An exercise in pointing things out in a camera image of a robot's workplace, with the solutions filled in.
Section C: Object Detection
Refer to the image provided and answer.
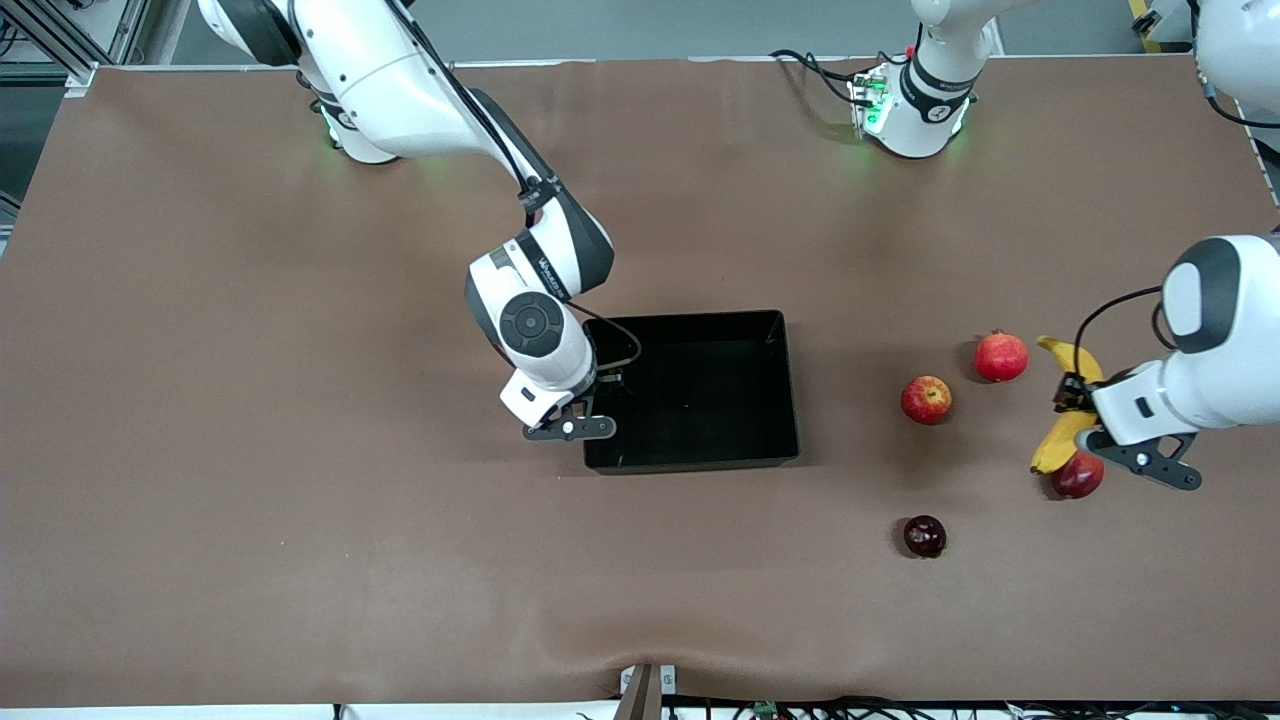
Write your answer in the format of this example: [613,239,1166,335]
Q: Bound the black left arm base cables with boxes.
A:
[768,48,883,109]

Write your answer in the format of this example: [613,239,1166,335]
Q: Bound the red apple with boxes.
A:
[900,375,953,426]

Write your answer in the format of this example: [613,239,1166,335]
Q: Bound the yellow banana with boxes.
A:
[1030,335,1106,476]

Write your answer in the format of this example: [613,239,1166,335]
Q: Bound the grey metal bracket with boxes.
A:
[617,662,678,720]

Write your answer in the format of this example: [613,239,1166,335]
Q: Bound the black plastic box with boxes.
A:
[583,309,801,475]

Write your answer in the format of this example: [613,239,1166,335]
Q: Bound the brown table mat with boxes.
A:
[0,55,1280,706]

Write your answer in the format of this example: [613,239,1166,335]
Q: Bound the dark purple plum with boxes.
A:
[903,515,948,559]

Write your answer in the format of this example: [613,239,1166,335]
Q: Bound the red yellow mango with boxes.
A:
[1052,452,1106,500]

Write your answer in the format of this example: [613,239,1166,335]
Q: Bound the red pomegranate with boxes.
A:
[974,329,1030,384]

